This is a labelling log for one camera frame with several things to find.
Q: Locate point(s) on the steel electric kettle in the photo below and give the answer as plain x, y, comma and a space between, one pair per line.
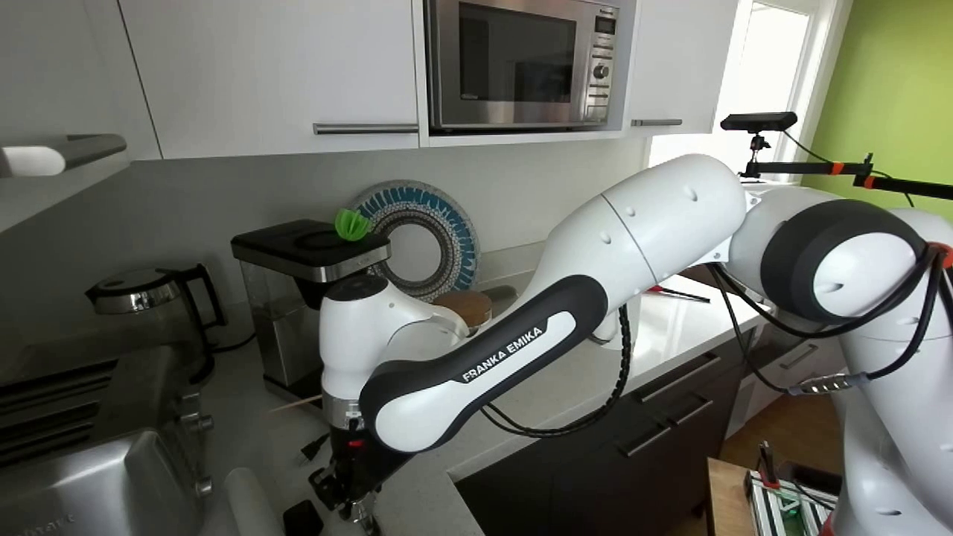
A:
159, 308

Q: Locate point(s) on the white cylinder roll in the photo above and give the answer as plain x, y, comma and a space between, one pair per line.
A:
251, 505

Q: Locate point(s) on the black camera on stand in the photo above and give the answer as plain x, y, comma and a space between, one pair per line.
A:
759, 119

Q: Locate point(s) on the small green plastic object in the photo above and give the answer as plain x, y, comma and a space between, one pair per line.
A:
348, 225

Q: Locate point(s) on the black steel coffee maker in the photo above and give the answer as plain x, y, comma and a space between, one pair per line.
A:
287, 298

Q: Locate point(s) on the steel faucet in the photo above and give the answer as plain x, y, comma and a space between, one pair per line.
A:
193, 436

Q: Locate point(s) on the small black block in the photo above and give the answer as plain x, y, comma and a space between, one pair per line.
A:
301, 518

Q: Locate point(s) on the steel built-in microwave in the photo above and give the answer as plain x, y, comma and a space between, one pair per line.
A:
521, 62

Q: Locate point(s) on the blue white decorative plate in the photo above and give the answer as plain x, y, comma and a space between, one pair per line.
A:
436, 243

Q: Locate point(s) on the silver toaster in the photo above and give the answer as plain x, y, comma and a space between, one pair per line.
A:
91, 487

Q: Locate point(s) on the wooden stool with tools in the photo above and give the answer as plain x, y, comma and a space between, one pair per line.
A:
768, 500

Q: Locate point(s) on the thin wooden stick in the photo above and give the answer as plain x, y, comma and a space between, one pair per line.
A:
298, 403

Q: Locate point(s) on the grey range hood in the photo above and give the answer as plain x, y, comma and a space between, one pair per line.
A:
53, 159

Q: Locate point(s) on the dark drawer cabinet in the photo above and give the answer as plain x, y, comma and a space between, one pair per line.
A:
613, 448

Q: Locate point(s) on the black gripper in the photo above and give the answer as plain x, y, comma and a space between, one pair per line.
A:
363, 456

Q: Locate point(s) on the narrow white cabinet door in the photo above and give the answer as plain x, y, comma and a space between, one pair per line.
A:
680, 59

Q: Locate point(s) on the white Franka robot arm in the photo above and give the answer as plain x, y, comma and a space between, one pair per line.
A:
613, 269

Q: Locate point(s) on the wide white cabinet door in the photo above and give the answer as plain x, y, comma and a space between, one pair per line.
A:
278, 70

